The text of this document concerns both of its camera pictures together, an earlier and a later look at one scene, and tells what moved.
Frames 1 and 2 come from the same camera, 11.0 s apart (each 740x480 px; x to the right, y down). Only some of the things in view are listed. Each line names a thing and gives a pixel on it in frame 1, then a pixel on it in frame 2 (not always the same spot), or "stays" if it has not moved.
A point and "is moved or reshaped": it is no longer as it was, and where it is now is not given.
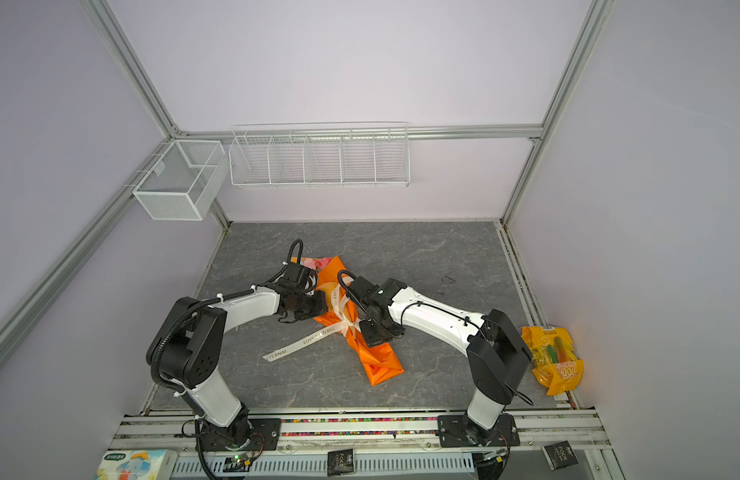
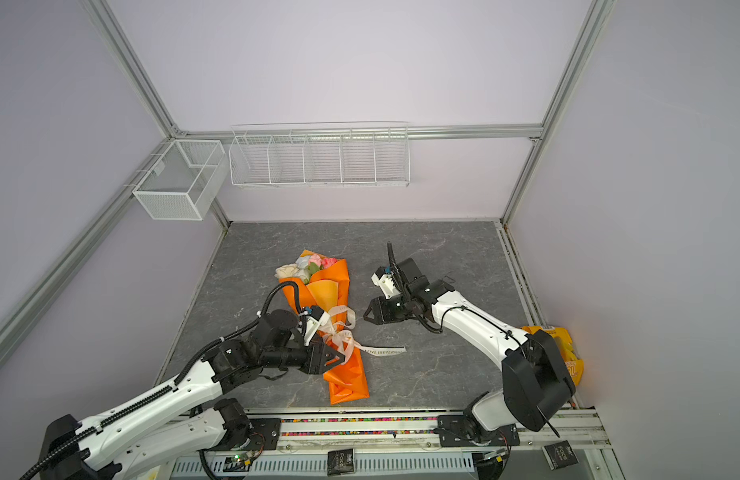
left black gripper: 320,307 → 317,365
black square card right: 560,455 stays
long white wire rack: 369,155 stays
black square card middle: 340,462 stays
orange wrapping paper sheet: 380,363 → 324,300
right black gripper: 373,339 → 381,310
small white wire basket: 183,181 stays
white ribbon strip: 346,325 is moved or reshaped
